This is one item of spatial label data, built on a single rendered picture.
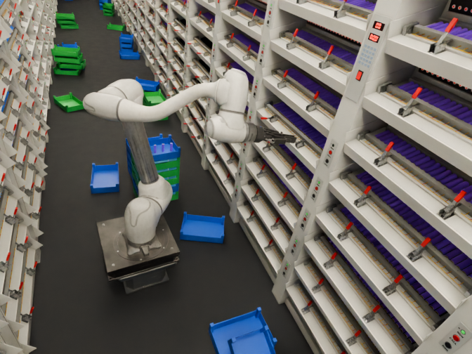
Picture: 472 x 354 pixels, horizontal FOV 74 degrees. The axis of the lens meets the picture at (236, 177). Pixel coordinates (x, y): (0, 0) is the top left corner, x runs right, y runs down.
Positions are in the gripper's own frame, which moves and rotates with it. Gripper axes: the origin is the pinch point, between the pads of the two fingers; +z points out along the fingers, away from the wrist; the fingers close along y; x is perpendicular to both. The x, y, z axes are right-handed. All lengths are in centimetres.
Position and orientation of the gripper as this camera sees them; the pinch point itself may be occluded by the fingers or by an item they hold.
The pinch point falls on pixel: (288, 138)
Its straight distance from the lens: 148.6
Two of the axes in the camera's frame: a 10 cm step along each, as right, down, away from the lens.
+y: 3.9, 5.9, -7.1
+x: 3.3, -8.1, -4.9
